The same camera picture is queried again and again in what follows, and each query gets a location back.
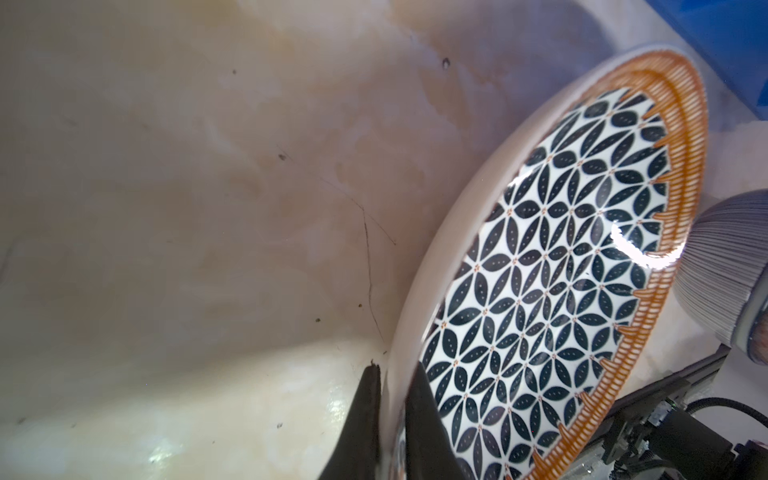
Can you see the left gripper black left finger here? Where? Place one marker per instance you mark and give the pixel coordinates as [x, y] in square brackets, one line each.
[356, 453]

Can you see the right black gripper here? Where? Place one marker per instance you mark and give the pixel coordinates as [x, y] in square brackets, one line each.
[653, 433]

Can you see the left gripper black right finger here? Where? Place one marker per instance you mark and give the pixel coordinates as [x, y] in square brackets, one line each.
[429, 454]

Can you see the black geometric orange-rimmed plate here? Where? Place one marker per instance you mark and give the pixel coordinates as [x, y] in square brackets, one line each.
[543, 284]

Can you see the dark floral patterned bowl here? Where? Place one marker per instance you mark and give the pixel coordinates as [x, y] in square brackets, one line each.
[722, 277]

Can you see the blue plastic bin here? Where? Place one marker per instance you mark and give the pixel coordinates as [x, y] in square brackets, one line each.
[731, 36]

